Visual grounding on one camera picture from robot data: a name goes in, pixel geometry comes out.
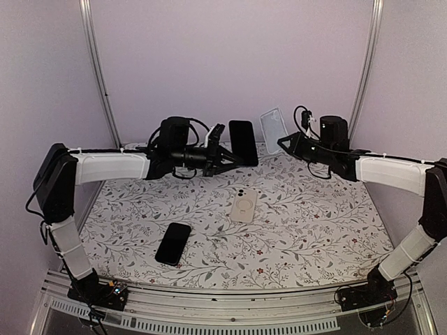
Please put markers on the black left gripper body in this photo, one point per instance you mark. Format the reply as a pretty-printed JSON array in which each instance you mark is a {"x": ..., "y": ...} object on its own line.
[{"x": 211, "y": 156}]

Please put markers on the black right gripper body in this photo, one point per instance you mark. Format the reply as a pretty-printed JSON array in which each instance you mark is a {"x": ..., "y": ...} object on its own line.
[{"x": 310, "y": 153}]

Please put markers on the light blue phone case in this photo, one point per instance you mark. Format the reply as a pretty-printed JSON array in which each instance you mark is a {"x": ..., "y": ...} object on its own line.
[{"x": 273, "y": 128}]

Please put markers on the black phone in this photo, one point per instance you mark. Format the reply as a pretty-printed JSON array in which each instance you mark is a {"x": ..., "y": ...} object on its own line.
[
  {"x": 243, "y": 142},
  {"x": 173, "y": 243}
]

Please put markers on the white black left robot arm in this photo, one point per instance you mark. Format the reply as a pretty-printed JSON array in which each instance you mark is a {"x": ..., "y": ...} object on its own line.
[{"x": 63, "y": 169}]

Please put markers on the right arm base with board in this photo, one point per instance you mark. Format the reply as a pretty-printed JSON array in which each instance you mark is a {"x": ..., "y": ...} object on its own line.
[{"x": 379, "y": 298}]

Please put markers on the left arm base with board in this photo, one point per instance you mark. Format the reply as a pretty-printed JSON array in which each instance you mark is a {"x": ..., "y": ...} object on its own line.
[{"x": 112, "y": 295}]

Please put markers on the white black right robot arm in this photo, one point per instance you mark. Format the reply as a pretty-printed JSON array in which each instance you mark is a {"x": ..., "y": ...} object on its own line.
[{"x": 426, "y": 179}]

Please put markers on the black phone lying on table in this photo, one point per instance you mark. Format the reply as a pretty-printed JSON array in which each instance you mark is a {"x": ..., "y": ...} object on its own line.
[{"x": 173, "y": 243}]

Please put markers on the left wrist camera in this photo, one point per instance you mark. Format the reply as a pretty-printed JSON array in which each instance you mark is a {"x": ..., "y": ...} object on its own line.
[{"x": 213, "y": 136}]

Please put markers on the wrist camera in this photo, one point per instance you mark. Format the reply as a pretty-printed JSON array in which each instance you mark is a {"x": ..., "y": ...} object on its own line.
[
  {"x": 307, "y": 120},
  {"x": 213, "y": 136}
]

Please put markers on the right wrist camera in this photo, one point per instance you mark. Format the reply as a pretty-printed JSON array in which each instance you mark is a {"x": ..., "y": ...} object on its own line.
[{"x": 307, "y": 120}]

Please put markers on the beige phone case with ring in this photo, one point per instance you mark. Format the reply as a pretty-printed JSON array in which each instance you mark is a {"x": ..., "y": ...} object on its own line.
[{"x": 244, "y": 205}]

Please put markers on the right aluminium frame post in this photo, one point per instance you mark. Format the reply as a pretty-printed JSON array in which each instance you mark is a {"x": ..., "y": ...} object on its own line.
[{"x": 372, "y": 40}]

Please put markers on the aluminium frame post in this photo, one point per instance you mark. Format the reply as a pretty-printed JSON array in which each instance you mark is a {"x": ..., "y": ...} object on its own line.
[
  {"x": 92, "y": 46},
  {"x": 372, "y": 40}
]

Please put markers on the front aluminium rail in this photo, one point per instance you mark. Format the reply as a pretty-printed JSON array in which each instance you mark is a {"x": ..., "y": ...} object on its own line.
[{"x": 156, "y": 309}]

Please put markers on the left aluminium frame post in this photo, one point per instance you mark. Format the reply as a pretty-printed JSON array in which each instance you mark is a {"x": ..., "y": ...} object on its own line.
[{"x": 92, "y": 46}]

